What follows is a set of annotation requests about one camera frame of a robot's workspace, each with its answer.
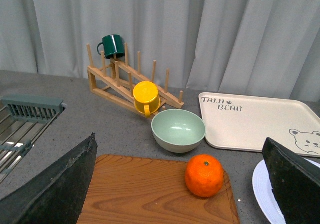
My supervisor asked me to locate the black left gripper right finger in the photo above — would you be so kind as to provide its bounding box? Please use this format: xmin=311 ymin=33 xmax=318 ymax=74
xmin=262 ymin=137 xmax=320 ymax=223

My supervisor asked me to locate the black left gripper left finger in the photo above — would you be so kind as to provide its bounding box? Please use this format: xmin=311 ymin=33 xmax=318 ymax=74
xmin=0 ymin=133 xmax=98 ymax=223

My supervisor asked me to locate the white round plate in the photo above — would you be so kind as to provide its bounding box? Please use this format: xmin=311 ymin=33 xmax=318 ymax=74
xmin=252 ymin=160 xmax=320 ymax=223

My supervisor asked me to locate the orange mandarin fruit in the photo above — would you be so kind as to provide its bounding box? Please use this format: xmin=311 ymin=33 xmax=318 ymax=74
xmin=184 ymin=154 xmax=224 ymax=198

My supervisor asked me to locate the wooden cutting board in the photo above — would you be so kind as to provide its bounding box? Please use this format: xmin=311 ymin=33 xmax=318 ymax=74
xmin=78 ymin=154 xmax=240 ymax=223

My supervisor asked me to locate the metal dish drainer rack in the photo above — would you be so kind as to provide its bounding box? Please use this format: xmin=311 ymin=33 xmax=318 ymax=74
xmin=0 ymin=104 xmax=59 ymax=182

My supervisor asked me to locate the cream bear tray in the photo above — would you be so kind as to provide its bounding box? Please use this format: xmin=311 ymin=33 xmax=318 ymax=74
xmin=198 ymin=92 xmax=320 ymax=157

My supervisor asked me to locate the grey-green utensil basket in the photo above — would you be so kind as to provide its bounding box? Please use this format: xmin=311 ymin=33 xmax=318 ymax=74
xmin=1 ymin=94 xmax=64 ymax=124

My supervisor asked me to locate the light green bowl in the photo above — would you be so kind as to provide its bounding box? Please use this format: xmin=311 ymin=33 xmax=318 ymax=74
xmin=151 ymin=109 xmax=207 ymax=153

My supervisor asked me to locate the wooden dish rack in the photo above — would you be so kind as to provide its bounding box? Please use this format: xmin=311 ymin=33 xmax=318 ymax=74
xmin=86 ymin=42 xmax=185 ymax=117

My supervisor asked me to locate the yellow mug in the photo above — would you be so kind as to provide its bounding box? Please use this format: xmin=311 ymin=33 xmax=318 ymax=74
xmin=133 ymin=81 xmax=161 ymax=118

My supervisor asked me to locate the grey curtain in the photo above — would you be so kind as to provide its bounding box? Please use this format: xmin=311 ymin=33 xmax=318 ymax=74
xmin=0 ymin=0 xmax=320 ymax=101

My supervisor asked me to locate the dark green mug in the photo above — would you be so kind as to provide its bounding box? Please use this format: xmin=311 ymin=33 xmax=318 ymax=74
xmin=97 ymin=34 xmax=125 ymax=59

